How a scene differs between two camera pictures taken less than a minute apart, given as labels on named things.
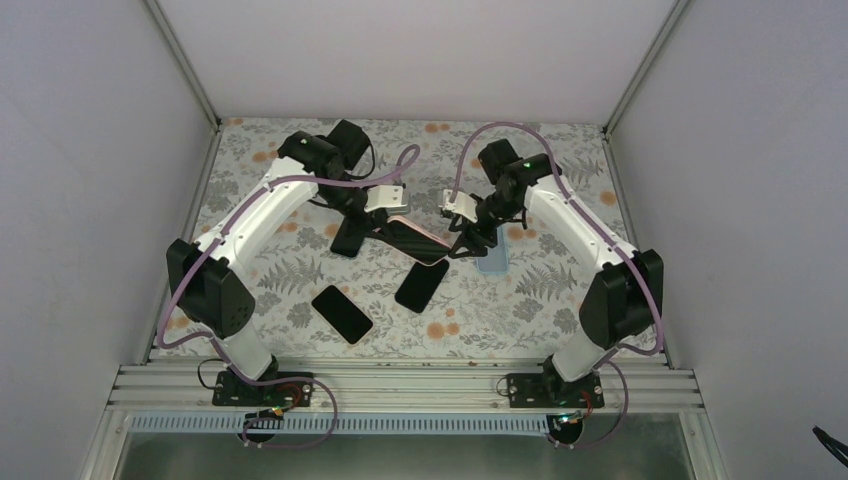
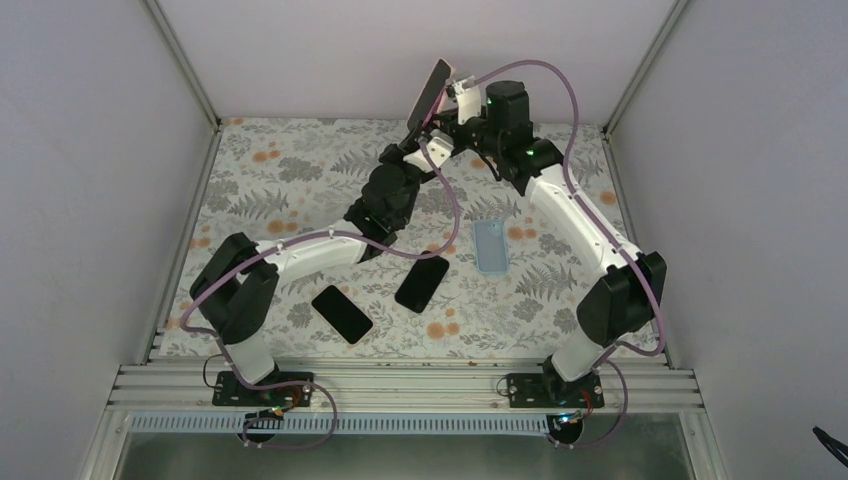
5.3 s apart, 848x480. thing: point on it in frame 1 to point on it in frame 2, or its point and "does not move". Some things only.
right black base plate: (549, 390) does not move
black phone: (420, 285) does not move
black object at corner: (827, 441) does not move
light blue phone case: (496, 260) does not move
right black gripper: (470, 237) to (446, 122)
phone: (413, 241) to (431, 96)
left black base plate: (231, 391) does not move
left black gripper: (379, 220) to (408, 144)
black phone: (342, 314) does not move
